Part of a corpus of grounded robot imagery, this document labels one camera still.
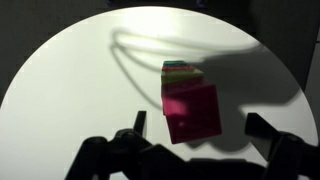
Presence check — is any round white table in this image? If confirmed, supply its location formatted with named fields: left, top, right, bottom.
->
left=0, top=7, right=318, bottom=180

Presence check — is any orange block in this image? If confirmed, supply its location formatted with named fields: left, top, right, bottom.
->
left=162, top=66, right=195, bottom=72

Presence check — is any pink block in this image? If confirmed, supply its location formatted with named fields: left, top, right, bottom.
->
left=161, top=84, right=222, bottom=144

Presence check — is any yellow-green block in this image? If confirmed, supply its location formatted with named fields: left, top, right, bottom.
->
left=161, top=69, right=203, bottom=84

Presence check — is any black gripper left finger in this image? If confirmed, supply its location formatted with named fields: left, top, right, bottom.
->
left=64, top=110, right=188, bottom=180

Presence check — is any blue block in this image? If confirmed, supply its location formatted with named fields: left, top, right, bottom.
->
left=164, top=61, right=186, bottom=66

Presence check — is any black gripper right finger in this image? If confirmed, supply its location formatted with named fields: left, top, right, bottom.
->
left=245, top=113, right=320, bottom=180

